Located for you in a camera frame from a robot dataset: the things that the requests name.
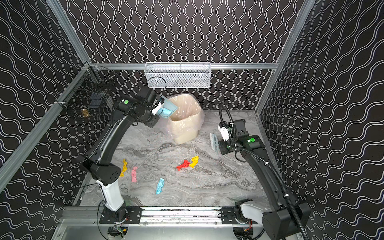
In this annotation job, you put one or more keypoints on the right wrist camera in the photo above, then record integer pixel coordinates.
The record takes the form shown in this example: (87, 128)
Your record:
(225, 130)

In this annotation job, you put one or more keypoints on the teal hand brush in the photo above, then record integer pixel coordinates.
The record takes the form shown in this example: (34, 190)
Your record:
(214, 143)

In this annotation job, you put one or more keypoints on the black wire wall basket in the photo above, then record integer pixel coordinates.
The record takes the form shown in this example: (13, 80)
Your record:
(91, 96)

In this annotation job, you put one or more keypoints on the beige trash bin with liner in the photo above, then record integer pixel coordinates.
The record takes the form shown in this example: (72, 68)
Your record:
(185, 123)

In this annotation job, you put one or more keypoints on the white mesh wall basket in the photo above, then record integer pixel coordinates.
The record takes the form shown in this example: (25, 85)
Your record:
(178, 75)

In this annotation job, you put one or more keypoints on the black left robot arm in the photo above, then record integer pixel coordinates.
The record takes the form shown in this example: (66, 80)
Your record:
(126, 111)

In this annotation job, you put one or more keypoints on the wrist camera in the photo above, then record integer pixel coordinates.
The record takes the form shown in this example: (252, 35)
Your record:
(158, 110)
(225, 130)

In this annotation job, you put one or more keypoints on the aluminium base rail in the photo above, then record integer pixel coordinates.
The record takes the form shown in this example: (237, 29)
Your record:
(215, 217)

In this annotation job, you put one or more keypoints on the teal dustpan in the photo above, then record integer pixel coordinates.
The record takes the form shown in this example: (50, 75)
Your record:
(167, 108)

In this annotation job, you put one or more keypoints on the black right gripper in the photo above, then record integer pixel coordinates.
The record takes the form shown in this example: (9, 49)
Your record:
(223, 145)

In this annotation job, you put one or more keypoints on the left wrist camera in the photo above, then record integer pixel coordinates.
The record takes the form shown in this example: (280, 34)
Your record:
(158, 110)

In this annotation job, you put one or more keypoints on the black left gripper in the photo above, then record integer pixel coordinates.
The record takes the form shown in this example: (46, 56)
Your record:
(156, 104)

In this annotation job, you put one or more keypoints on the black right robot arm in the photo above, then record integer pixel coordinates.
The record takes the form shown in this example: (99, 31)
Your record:
(285, 216)

